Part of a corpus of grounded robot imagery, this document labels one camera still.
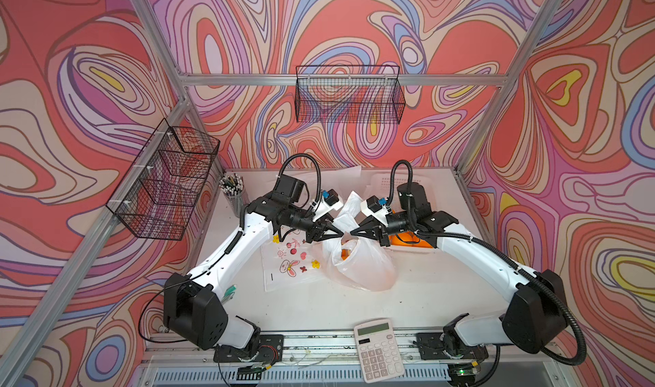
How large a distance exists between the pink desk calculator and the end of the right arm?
0.28m

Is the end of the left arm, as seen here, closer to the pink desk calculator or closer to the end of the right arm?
the end of the right arm

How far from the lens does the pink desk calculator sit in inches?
27.7

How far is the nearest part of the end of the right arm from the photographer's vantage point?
23.1 inches
